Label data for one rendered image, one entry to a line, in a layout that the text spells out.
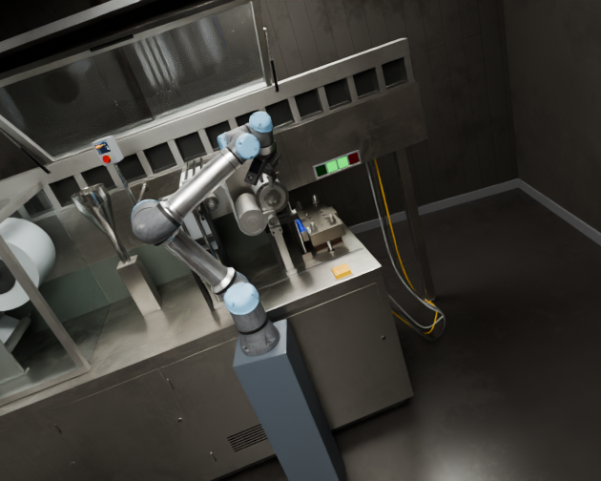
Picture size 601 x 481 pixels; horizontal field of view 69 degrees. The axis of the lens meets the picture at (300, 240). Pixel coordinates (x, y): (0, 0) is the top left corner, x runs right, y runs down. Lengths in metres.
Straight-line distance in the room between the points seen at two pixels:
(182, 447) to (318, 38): 2.97
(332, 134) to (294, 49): 1.60
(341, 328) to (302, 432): 0.46
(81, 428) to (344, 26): 3.16
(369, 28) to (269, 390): 2.91
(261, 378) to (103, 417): 0.79
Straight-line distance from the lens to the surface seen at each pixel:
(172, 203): 1.38
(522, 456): 2.29
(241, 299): 1.52
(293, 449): 1.93
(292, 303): 1.82
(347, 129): 2.29
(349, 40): 3.79
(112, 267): 2.43
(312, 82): 2.22
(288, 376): 1.64
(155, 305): 2.19
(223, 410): 2.14
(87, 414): 2.16
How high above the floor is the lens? 1.87
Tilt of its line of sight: 25 degrees down
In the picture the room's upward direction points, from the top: 19 degrees counter-clockwise
